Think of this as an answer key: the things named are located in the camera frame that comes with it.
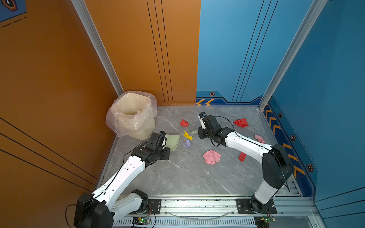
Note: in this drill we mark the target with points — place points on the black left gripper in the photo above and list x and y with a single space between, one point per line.
167 156

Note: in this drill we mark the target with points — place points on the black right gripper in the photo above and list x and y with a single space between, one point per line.
200 132

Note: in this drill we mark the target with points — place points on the green hand brush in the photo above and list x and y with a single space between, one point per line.
193 132

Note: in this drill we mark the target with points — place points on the green dustpan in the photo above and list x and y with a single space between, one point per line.
172 142

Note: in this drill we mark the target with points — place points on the yellow paper scrap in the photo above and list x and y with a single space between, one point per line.
186 135

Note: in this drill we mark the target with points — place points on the large pink paper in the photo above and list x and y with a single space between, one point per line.
211 157

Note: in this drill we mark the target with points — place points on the lilac paper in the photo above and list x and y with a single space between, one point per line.
187 143

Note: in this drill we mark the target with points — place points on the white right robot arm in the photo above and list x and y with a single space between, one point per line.
276 165

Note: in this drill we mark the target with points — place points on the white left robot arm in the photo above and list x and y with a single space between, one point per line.
102 207

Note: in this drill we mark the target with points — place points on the small red crumpled paper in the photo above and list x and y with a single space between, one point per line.
184 123

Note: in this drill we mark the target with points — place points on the large red crumpled paper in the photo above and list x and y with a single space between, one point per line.
241 122

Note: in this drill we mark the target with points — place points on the small pink crumpled paper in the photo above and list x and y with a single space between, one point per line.
260 139

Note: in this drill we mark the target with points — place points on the cream trash bin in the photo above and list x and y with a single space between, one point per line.
134 116

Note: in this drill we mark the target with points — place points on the clear plastic bin liner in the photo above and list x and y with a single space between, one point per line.
129 114

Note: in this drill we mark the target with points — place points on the left controller board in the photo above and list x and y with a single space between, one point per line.
140 222

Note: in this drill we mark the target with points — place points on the controller board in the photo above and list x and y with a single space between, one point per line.
264 222
140 222

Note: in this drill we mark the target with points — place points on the right controller board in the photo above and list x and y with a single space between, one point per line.
264 222

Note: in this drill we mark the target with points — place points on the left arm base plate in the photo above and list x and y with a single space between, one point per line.
153 204

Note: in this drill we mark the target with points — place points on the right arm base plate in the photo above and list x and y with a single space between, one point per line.
253 206

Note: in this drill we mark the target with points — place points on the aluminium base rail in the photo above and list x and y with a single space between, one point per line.
221 212

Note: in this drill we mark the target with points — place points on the aluminium corner post right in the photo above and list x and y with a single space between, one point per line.
300 36

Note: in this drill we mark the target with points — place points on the aluminium corner post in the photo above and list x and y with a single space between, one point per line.
300 36
94 36

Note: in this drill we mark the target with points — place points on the aluminium corner post left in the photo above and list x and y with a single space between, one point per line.
94 36

